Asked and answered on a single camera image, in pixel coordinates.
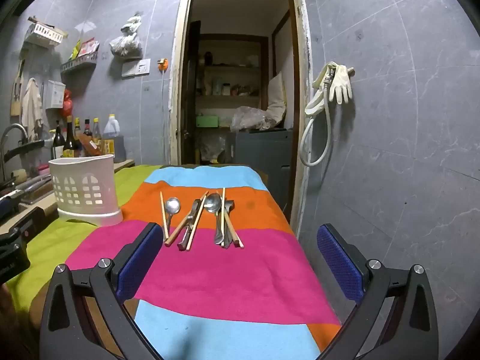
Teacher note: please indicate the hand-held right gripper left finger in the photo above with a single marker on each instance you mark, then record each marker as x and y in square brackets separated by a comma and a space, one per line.
[138, 258]

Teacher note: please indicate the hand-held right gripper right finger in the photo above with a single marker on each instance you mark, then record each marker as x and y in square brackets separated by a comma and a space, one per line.
[339, 266]

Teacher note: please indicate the white plastic utensil holder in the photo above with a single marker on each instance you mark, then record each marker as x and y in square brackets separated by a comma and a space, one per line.
[80, 180]

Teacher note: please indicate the pale wooden chopstick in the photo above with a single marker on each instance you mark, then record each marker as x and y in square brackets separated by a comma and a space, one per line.
[223, 195]

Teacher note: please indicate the green cloth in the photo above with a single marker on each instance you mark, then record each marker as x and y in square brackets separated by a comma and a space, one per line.
[45, 243]

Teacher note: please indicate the small metal spoon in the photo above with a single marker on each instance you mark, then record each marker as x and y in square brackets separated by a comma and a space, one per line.
[173, 205]

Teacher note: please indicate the striped colourful cloth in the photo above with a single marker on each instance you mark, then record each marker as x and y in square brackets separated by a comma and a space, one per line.
[225, 277]

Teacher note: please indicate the large metal spoon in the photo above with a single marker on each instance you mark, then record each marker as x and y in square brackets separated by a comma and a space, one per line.
[213, 202]

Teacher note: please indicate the dark glass bottle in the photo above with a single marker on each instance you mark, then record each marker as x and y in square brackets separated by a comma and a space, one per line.
[58, 142]

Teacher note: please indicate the metal faucet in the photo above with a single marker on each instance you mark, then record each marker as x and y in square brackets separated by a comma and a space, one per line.
[13, 129]

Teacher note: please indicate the tall dark sauce bottle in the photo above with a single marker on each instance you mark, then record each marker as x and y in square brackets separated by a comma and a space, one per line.
[70, 138]

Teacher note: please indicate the brown packet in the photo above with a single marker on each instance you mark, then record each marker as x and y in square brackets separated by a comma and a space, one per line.
[90, 146]

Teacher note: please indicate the large plastic oil jug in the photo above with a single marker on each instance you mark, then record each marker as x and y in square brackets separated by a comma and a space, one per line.
[112, 135]

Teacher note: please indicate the yellow liquid bottle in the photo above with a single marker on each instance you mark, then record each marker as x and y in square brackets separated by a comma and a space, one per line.
[96, 131]

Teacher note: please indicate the yellow cap bottle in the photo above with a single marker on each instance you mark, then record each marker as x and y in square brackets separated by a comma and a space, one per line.
[77, 127]

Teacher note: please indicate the dark red cap bottle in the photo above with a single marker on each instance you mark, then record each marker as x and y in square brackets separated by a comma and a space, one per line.
[87, 129]

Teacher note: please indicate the grey cabinet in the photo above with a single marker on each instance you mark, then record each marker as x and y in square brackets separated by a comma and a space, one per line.
[262, 150]

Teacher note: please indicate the white hanging towel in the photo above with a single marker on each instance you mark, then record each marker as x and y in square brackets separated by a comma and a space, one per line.
[32, 101]

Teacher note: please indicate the green box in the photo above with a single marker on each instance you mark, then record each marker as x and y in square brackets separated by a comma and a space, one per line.
[207, 121]

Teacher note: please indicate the red plastic bag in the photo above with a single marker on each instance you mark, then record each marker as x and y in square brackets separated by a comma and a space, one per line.
[68, 103]

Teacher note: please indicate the wooden cutting board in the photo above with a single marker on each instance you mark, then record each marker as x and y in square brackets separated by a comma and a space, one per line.
[17, 93]

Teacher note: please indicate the crumpled clear plastic bag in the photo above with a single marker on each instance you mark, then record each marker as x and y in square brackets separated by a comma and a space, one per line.
[249, 118]

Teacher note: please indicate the white pillow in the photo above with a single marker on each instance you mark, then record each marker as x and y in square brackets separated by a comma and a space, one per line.
[276, 97]

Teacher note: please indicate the white rubber glove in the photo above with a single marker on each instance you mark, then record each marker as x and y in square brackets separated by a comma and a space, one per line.
[343, 82]

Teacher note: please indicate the wooden shelf unit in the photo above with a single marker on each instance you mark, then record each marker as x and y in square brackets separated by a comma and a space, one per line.
[232, 97]

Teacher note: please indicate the yellow green packet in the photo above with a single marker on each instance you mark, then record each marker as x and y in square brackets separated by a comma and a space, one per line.
[76, 50]

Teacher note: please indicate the large clear plastic bag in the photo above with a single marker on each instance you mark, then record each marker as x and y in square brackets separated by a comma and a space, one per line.
[125, 47]

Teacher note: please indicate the red seasoning packet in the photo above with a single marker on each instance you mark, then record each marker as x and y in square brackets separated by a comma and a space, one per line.
[90, 47]

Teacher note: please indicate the small clear plastic bag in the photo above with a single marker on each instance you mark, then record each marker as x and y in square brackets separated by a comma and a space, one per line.
[132, 24]

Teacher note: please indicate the white wall box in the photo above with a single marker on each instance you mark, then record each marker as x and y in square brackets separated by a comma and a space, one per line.
[55, 95]

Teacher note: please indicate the white door frame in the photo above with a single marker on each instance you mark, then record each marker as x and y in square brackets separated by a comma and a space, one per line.
[176, 82]

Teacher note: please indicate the white wall switch plate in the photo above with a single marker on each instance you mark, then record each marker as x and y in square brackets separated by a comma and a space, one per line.
[135, 68]

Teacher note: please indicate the grey wall rack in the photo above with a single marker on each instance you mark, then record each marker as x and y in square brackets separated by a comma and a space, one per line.
[78, 63]

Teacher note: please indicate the white wall basket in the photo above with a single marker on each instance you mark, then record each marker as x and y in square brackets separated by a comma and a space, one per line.
[43, 33]

